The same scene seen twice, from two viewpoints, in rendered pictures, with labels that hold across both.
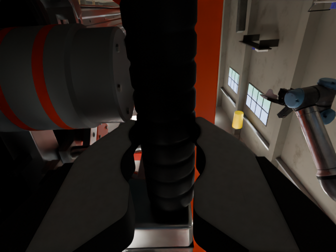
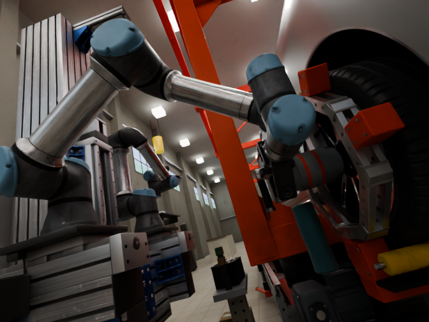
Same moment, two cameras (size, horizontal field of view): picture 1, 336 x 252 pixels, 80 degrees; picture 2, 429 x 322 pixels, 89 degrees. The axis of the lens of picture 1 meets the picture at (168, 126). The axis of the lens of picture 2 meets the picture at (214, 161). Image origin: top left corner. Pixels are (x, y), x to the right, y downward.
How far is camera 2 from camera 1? 0.59 m
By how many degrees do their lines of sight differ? 12
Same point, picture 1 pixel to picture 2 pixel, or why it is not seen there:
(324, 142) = (152, 161)
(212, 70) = (231, 186)
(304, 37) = (130, 230)
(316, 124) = (159, 170)
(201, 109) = (229, 161)
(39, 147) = (311, 141)
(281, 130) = not seen: hidden behind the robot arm
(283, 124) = not seen: hidden behind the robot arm
